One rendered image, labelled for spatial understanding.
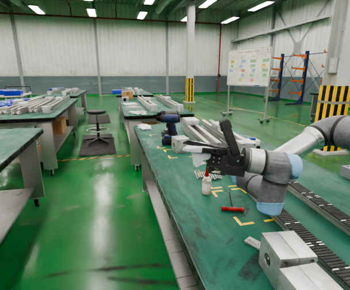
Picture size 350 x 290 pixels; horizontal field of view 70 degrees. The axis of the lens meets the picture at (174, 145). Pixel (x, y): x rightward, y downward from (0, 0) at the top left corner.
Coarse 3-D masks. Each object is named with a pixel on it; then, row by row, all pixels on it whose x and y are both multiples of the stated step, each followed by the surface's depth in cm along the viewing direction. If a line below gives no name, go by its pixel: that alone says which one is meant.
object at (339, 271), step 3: (345, 267) 63; (348, 267) 63; (333, 270) 62; (336, 270) 62; (339, 270) 62; (342, 270) 62; (345, 270) 61; (348, 270) 61; (336, 273) 61; (339, 273) 61; (342, 273) 61; (345, 273) 61
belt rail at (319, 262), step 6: (252, 198) 104; (270, 216) 91; (276, 222) 87; (282, 222) 84; (282, 228) 84; (288, 228) 80; (318, 258) 67; (318, 264) 68; (324, 264) 65; (324, 270) 66; (330, 270) 63; (330, 276) 63; (336, 276) 62; (336, 282) 62; (342, 282) 60; (348, 288) 58
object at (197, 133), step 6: (186, 126) 212; (198, 126) 206; (186, 132) 213; (192, 132) 196; (198, 132) 196; (204, 132) 186; (192, 138) 193; (198, 138) 178; (204, 138) 167; (210, 138) 171
